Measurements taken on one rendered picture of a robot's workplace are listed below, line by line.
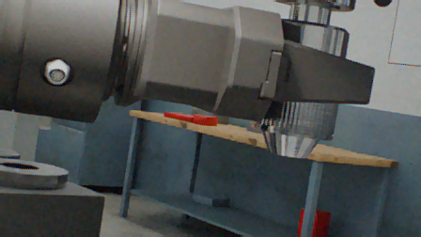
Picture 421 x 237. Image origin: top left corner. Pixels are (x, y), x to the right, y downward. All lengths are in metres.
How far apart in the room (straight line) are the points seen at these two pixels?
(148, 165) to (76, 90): 7.58
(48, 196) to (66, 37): 0.35
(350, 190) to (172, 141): 2.23
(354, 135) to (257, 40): 5.65
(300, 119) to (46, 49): 0.14
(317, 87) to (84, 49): 0.12
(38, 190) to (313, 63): 0.37
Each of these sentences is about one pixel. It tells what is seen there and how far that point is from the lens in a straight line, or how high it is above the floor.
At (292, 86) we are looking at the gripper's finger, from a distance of 0.43.
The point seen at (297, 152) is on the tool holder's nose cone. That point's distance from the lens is 0.46.
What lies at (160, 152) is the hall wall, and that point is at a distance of 7.84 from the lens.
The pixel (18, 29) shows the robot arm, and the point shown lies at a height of 1.24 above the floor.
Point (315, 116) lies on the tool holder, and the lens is 0.45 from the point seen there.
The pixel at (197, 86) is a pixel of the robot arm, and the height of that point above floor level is 1.23.
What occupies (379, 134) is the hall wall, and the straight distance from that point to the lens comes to 5.90.
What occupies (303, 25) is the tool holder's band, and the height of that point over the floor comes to 1.27.
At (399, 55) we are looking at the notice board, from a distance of 5.88.
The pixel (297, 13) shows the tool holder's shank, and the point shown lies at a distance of 0.46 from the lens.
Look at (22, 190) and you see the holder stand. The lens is 0.73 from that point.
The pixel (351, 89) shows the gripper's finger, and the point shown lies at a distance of 0.44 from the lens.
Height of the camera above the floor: 1.23
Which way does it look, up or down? 3 degrees down
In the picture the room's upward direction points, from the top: 9 degrees clockwise
